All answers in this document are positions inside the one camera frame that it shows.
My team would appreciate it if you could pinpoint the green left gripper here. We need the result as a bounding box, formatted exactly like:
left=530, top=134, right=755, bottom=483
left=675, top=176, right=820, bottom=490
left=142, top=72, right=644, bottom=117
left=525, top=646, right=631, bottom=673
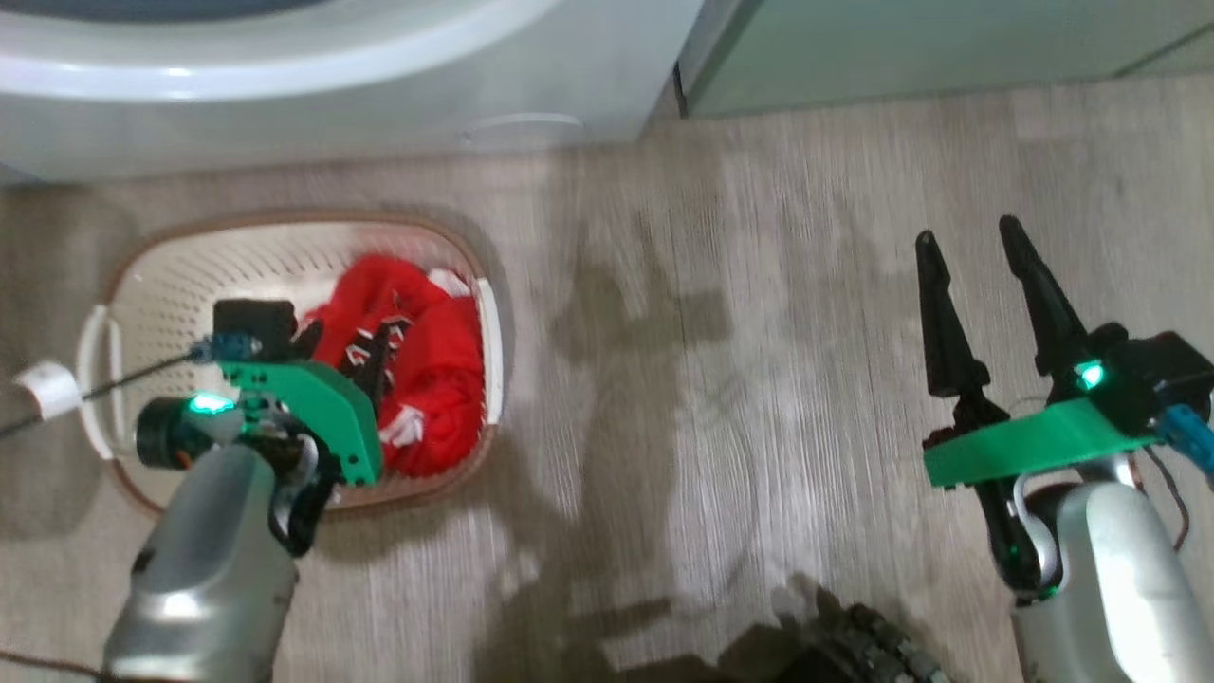
left=136, top=319, right=413, bottom=558

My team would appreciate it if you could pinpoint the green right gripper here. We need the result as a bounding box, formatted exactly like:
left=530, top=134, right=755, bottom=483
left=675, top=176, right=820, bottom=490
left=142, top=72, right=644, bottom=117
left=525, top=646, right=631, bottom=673
left=914, top=215, right=1166, bottom=599

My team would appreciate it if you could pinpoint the red jersey with number print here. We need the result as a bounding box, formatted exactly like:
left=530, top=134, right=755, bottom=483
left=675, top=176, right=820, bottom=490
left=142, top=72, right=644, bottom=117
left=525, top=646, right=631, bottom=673
left=302, top=252, right=487, bottom=399

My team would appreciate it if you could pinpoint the white front-load washing machine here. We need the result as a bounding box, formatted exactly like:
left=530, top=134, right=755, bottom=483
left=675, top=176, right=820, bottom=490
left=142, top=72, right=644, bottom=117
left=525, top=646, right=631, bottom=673
left=0, top=0, right=708, bottom=186

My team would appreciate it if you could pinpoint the cream perforated laundry basket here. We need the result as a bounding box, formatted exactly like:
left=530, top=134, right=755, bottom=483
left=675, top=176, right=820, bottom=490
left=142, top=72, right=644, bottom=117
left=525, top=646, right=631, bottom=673
left=76, top=211, right=506, bottom=518

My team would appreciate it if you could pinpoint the pale green cabinet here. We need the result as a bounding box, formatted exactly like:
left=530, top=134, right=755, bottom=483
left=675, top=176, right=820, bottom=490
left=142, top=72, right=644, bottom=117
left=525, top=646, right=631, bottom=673
left=678, top=0, right=1214, bottom=120

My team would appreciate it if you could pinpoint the round drain filter cover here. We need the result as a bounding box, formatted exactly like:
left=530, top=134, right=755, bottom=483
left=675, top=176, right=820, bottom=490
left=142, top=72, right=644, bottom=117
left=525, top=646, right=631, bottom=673
left=463, top=112, right=585, bottom=145

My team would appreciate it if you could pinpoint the black cable with blue connector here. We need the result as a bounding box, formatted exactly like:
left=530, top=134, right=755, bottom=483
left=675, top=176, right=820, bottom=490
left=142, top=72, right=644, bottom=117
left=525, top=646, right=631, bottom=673
left=0, top=334, right=263, bottom=442
left=1159, top=403, right=1214, bottom=477

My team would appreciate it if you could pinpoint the thin dark red wire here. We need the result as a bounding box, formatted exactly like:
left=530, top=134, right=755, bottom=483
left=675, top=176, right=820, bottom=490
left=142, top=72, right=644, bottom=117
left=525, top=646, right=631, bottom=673
left=0, top=649, right=111, bottom=683
left=1138, top=444, right=1194, bottom=554

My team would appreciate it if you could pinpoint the white cable tag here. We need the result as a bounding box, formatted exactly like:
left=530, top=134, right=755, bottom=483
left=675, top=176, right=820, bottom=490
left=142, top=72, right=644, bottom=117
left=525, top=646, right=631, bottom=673
left=13, top=360, right=83, bottom=421

